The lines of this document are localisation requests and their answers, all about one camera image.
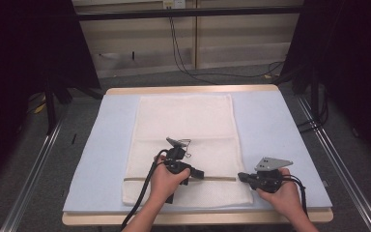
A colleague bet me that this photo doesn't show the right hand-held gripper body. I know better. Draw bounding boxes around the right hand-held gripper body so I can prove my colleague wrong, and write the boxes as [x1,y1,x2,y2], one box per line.
[250,157,294,194]

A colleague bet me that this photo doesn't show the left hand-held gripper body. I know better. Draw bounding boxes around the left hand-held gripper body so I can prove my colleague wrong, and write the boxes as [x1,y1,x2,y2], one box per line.
[165,136,193,177]

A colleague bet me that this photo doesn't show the white towel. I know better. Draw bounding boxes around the white towel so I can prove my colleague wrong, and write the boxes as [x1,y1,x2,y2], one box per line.
[121,93,255,208]

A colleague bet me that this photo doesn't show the person's left hand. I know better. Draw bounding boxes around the person's left hand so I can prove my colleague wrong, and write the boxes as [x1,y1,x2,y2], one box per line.
[149,154,192,204]

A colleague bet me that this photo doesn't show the person's right hand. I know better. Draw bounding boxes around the person's right hand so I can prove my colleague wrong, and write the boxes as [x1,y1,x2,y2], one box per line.
[256,167,301,216]

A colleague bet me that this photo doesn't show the light blue mat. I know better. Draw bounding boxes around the light blue mat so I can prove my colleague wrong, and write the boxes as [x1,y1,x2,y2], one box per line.
[62,90,333,215]

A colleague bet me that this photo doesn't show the wooden table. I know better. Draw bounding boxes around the wooden table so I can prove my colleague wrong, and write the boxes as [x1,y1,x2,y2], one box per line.
[61,84,334,226]

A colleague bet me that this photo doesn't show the black stand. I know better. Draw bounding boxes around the black stand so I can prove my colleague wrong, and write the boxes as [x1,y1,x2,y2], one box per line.
[43,75,60,135]
[308,72,322,125]

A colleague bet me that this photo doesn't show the dark curtain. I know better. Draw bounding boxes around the dark curtain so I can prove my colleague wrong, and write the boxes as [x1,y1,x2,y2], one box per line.
[0,0,101,192]
[281,0,371,170]

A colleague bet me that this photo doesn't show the yellow tape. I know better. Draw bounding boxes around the yellow tape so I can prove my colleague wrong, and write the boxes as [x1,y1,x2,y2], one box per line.
[33,96,48,114]

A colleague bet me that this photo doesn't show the black horizontal bar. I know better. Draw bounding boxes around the black horizontal bar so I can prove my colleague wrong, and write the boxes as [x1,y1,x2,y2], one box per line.
[76,5,304,22]

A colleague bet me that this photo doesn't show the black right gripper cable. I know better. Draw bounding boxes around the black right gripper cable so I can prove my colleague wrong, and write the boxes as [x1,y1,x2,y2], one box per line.
[282,174,309,218]

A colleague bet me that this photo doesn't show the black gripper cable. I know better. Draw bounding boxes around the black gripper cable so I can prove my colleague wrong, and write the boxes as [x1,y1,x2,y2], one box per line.
[120,149,170,231]
[282,174,309,218]

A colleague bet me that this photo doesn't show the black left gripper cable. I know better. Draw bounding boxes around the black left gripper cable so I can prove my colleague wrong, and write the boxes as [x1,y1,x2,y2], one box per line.
[120,149,170,231]

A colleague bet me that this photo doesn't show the black floor cables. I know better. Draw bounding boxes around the black floor cables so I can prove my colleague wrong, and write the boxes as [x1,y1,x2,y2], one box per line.
[297,93,330,133]

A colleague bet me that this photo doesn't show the metal floor rail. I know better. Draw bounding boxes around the metal floor rail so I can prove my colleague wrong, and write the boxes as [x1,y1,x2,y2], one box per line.
[295,95,371,232]
[0,117,66,232]

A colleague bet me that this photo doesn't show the black wall cable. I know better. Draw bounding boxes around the black wall cable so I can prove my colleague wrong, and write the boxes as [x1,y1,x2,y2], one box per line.
[168,15,286,85]

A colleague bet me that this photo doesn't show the white wall outlet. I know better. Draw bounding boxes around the white wall outlet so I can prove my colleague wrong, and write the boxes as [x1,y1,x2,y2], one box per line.
[162,0,186,10]

